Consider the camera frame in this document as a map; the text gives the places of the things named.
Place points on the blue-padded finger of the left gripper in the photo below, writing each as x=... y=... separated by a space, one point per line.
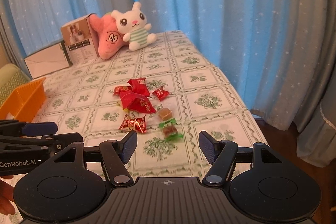
x=17 y=128

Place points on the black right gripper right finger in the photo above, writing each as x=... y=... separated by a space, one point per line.
x=220 y=155

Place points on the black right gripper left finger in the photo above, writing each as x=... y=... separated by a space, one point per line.
x=115 y=155

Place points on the red gold foil candy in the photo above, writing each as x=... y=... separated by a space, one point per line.
x=136 y=124

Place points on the green candy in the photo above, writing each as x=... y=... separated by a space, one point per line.
x=169 y=130

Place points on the large red snack packet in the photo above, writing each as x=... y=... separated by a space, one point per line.
x=136 y=102

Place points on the red orange candy packet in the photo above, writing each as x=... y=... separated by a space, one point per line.
x=121 y=90

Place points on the brown clear candy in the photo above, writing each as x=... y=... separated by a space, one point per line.
x=165 y=114

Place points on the small red candy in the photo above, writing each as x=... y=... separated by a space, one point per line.
x=161 y=93

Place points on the red square snack packet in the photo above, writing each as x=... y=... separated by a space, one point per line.
x=139 y=86

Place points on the person's left hand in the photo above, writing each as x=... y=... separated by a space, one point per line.
x=6 y=196

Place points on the orange plastic tray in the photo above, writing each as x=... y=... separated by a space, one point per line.
x=24 y=102

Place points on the green chevron cushion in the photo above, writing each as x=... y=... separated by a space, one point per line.
x=10 y=82

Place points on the light green sofa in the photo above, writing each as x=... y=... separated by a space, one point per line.
x=8 y=71

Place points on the green floral tablecloth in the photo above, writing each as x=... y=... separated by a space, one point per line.
x=82 y=99

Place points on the white flat cardboard box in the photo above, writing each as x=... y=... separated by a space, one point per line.
x=52 y=58

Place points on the grey lace curtain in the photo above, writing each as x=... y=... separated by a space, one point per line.
x=316 y=141

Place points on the tall humidifier product box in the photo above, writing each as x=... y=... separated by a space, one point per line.
x=81 y=40

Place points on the pink star plush toy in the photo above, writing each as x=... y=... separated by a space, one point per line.
x=109 y=39

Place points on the white bunny plush toy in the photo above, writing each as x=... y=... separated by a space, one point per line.
x=134 y=27

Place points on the blue star curtain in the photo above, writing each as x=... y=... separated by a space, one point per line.
x=268 y=49

